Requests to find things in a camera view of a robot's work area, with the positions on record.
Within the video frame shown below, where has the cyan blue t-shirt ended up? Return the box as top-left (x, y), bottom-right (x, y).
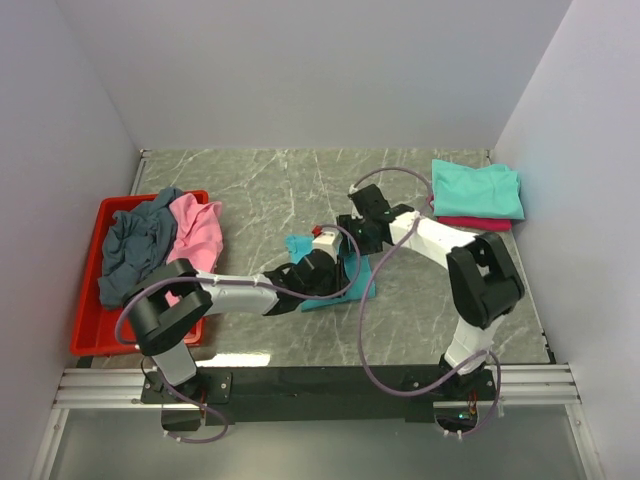
top-left (285, 235), bottom-right (372, 312)

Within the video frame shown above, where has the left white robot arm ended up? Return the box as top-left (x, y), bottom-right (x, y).
top-left (114, 232), bottom-right (361, 402)

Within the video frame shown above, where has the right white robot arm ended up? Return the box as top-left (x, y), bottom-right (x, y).
top-left (338, 185), bottom-right (525, 399)

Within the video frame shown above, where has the folded magenta t-shirt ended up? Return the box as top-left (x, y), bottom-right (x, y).
top-left (428, 193), bottom-right (512, 232)

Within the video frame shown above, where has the pink t-shirt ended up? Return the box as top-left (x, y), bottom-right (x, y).
top-left (164, 193), bottom-right (224, 309)

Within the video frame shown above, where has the folded mint green t-shirt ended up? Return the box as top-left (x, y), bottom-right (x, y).
top-left (432, 159), bottom-right (525, 220)

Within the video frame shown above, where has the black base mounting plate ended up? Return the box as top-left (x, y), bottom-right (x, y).
top-left (141, 365), bottom-right (500, 432)

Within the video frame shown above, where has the dark grey t-shirt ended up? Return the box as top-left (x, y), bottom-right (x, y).
top-left (98, 187), bottom-right (183, 310)

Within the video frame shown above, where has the red plastic bin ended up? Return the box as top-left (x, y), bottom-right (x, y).
top-left (68, 189), bottom-right (211, 357)

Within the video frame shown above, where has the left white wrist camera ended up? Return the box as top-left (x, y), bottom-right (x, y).
top-left (312, 226), bottom-right (342, 262)

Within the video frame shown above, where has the aluminium frame rail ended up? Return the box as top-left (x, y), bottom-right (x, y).
top-left (53, 364), bottom-right (581, 410)

